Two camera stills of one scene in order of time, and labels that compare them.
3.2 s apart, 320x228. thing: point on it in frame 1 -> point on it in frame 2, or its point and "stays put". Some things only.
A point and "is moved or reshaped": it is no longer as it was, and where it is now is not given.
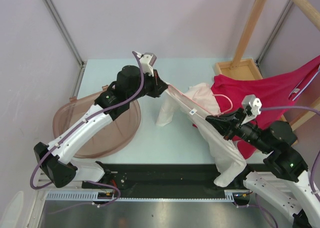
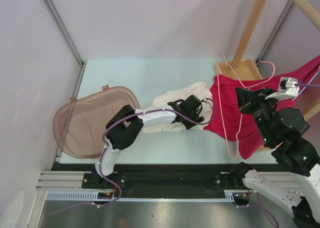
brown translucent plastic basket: (108, 138) stays put
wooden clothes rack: (235, 68) stays put
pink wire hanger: (201, 108) -> (223, 54)
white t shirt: (195, 104) is moved or reshaped
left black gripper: (157, 85) -> (196, 116)
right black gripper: (221, 122) -> (244, 97)
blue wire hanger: (298, 95) stays put
